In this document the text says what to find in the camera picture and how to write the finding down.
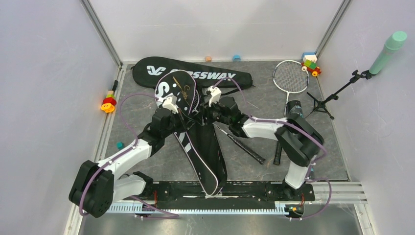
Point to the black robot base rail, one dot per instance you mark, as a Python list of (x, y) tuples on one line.
[(233, 195)]

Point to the black sport racket bag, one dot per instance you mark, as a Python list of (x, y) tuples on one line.
[(199, 141)]

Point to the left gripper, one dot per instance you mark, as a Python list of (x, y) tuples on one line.
[(183, 122)]

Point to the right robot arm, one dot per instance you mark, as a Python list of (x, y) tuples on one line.
[(300, 141)]

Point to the black shuttlecock tube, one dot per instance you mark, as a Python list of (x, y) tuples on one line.
[(294, 107)]

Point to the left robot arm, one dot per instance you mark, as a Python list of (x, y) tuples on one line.
[(99, 184)]

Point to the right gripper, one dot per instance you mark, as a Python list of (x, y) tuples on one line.
[(206, 112)]

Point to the blue cylinder block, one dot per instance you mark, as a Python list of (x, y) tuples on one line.
[(236, 58)]

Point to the teal cube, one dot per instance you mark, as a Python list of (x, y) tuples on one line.
[(120, 145)]

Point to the green blue blocks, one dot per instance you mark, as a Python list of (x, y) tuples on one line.
[(309, 64)]

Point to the black crossway racket bag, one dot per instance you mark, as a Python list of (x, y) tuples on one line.
[(148, 71)]

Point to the black white shaft racket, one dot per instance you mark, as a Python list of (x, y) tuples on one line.
[(290, 78)]

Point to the red yellow toy blocks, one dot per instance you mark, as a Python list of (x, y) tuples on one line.
[(109, 102)]

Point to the white frame racket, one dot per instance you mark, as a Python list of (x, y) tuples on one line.
[(243, 146)]

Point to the green microphone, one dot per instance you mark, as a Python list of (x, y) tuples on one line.
[(392, 45)]

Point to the black microphone tripod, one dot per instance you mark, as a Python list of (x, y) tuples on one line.
[(320, 105)]

